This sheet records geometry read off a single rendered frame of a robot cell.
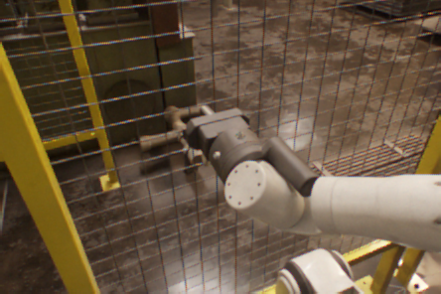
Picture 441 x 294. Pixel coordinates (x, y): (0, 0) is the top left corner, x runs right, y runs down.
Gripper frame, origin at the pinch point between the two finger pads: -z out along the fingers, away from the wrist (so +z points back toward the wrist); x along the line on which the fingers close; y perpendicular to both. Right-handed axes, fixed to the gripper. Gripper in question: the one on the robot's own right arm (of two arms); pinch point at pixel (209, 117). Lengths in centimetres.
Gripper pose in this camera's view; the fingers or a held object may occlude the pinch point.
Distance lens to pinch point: 64.0
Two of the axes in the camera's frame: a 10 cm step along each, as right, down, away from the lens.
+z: 4.0, 5.1, -7.6
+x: 9.2, -2.4, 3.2
